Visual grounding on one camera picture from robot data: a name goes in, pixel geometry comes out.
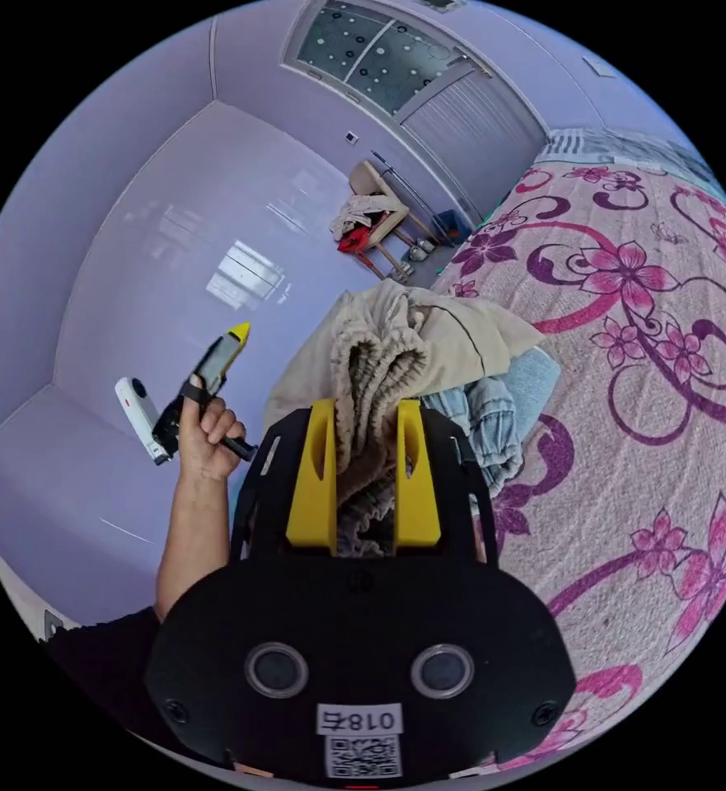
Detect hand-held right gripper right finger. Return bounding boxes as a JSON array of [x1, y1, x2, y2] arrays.
[[392, 398, 443, 552]]

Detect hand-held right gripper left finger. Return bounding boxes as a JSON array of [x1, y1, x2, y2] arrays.
[[285, 398, 339, 551]]

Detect yellow long pants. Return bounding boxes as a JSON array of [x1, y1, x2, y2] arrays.
[[263, 278, 546, 559]]

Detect person's left forearm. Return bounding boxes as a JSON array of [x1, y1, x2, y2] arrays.
[[154, 474, 235, 623]]

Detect person's left hand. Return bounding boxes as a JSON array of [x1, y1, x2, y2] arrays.
[[176, 374, 247, 484]]

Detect pile of clothes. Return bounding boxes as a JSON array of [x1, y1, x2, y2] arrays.
[[423, 348, 563, 499]]

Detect wooden chair with clothes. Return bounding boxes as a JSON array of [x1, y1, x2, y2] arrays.
[[327, 159, 447, 283]]

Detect bed with floral sheet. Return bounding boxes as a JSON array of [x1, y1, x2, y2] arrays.
[[429, 126, 726, 781]]

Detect person's body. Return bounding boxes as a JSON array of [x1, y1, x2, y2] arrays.
[[43, 606, 227, 765]]

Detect door with dotted glass pane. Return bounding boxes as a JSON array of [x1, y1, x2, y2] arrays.
[[280, 0, 550, 233]]

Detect grey striped bedding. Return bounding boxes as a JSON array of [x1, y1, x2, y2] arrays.
[[544, 126, 726, 194]]

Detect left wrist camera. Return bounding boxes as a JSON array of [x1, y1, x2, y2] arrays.
[[114, 376, 173, 466]]

